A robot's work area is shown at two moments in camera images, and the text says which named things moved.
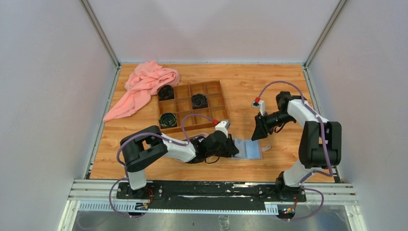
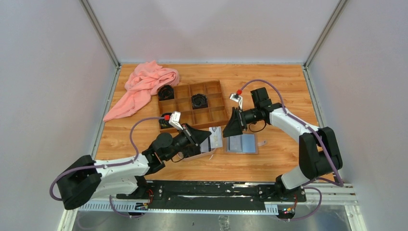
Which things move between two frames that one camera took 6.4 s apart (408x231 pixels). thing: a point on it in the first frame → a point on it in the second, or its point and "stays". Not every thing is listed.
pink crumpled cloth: [145, 80] stays
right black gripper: [262, 128] → [236, 124]
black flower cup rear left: [166, 92] stays
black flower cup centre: [199, 101] stays
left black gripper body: [222, 151] → [180, 141]
